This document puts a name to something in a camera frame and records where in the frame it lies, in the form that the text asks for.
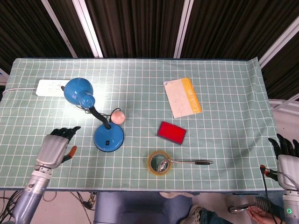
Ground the green checkered tablecloth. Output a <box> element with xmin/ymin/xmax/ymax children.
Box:
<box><xmin>0</xmin><ymin>56</ymin><xmax>286</xmax><ymax>195</ymax></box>

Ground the white power strip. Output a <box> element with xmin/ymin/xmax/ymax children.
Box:
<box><xmin>35</xmin><ymin>79</ymin><xmax>71</xmax><ymax>98</ymax></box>

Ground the black floor cable tangle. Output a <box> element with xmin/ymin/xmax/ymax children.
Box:
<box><xmin>0</xmin><ymin>190</ymin><xmax>28</xmax><ymax>224</ymax></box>

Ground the blue-grey robot torso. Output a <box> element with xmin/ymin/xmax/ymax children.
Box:
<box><xmin>93</xmin><ymin>191</ymin><xmax>194</xmax><ymax>224</ymax></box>

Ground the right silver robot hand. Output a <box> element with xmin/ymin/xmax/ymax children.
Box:
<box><xmin>259</xmin><ymin>133</ymin><xmax>299</xmax><ymax>191</ymax></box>

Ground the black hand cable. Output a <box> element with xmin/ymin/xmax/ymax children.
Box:
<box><xmin>261</xmin><ymin>169</ymin><xmax>269</xmax><ymax>199</ymax></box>

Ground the white sneaker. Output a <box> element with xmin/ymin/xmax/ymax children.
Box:
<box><xmin>179</xmin><ymin>204</ymin><xmax>204</xmax><ymax>224</ymax></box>

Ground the bystander bare hand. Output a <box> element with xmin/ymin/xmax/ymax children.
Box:
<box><xmin>248</xmin><ymin>205</ymin><xmax>281</xmax><ymax>224</ymax></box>

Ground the curved metal handle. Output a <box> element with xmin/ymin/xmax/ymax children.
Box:
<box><xmin>228</xmin><ymin>202</ymin><xmax>257</xmax><ymax>213</ymax></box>

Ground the yellowish tape roll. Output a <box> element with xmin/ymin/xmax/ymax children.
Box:
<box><xmin>147</xmin><ymin>150</ymin><xmax>174</xmax><ymax>177</ymax></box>

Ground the white yellow notebook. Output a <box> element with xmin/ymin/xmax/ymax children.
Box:
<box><xmin>163</xmin><ymin>77</ymin><xmax>203</xmax><ymax>119</ymax></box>

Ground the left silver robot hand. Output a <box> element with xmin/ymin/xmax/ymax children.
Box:
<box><xmin>35</xmin><ymin>126</ymin><xmax>82</xmax><ymax>169</ymax></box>

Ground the pink round disc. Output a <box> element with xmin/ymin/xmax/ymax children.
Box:
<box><xmin>110</xmin><ymin>110</ymin><xmax>126</xmax><ymax>124</ymax></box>

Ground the blue desk lamp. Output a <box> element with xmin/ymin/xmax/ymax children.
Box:
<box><xmin>63</xmin><ymin>77</ymin><xmax>126</xmax><ymax>153</ymax></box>

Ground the metal spoon black handle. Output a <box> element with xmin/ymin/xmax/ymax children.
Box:
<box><xmin>157</xmin><ymin>158</ymin><xmax>214</xmax><ymax>174</ymax></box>

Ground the white cable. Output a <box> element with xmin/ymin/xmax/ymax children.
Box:
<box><xmin>0</xmin><ymin>87</ymin><xmax>38</xmax><ymax>96</ymax></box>

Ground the red ink pad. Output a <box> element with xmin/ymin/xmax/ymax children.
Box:
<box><xmin>156</xmin><ymin>120</ymin><xmax>187</xmax><ymax>147</ymax></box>

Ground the white frame bar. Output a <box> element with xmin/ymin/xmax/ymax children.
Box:
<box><xmin>173</xmin><ymin>0</ymin><xmax>195</xmax><ymax>58</ymax></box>
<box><xmin>258</xmin><ymin>17</ymin><xmax>299</xmax><ymax>68</ymax></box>
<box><xmin>41</xmin><ymin>0</ymin><xmax>78</xmax><ymax>58</ymax></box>
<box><xmin>71</xmin><ymin>0</ymin><xmax>104</xmax><ymax>58</ymax></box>

